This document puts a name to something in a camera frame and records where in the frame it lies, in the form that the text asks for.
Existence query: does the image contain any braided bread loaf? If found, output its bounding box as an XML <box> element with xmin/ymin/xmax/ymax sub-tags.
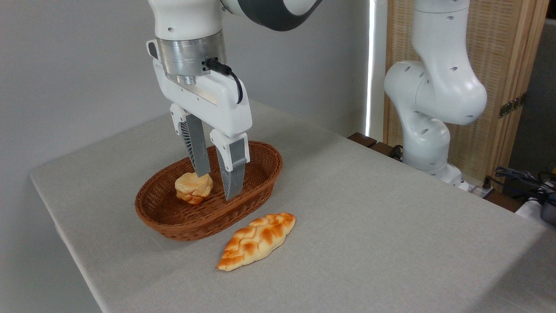
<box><xmin>216</xmin><ymin>212</ymin><xmax>296</xmax><ymax>272</ymax></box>

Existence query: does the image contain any round bread roll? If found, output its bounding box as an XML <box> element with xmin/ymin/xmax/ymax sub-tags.
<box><xmin>175</xmin><ymin>172</ymin><xmax>214</xmax><ymax>205</ymax></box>

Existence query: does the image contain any brown oval wicker basket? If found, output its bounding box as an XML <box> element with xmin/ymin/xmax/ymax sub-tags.
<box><xmin>135</xmin><ymin>140</ymin><xmax>283</xmax><ymax>242</ymax></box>

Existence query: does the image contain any bamboo folding screen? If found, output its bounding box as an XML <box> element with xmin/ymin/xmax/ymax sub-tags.
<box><xmin>382</xmin><ymin>0</ymin><xmax>550</xmax><ymax>192</ymax></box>

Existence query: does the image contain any dark grey device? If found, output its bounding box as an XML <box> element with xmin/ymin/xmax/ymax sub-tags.
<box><xmin>540</xmin><ymin>201</ymin><xmax>556</xmax><ymax>226</ymax></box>

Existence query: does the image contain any black cable bundle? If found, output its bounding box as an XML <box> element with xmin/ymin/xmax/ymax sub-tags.
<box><xmin>494</xmin><ymin>166</ymin><xmax>556</xmax><ymax>205</ymax></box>

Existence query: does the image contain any grey tablecloth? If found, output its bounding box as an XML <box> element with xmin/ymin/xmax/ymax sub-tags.
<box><xmin>30</xmin><ymin>98</ymin><xmax>556</xmax><ymax>313</ymax></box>

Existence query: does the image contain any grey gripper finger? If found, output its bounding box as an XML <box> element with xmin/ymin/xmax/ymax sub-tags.
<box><xmin>170</xmin><ymin>103</ymin><xmax>211</xmax><ymax>178</ymax></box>
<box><xmin>210</xmin><ymin>129</ymin><xmax>250</xmax><ymax>201</ymax></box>

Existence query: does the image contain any white sheet under cables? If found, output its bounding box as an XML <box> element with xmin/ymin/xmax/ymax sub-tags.
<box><xmin>515</xmin><ymin>196</ymin><xmax>556</xmax><ymax>231</ymax></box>

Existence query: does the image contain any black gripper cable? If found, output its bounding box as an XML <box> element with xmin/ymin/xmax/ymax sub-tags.
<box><xmin>205</xmin><ymin>58</ymin><xmax>244</xmax><ymax>105</ymax></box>

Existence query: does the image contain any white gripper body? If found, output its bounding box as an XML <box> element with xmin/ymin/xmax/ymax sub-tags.
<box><xmin>147</xmin><ymin>40</ymin><xmax>253</xmax><ymax>138</ymax></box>

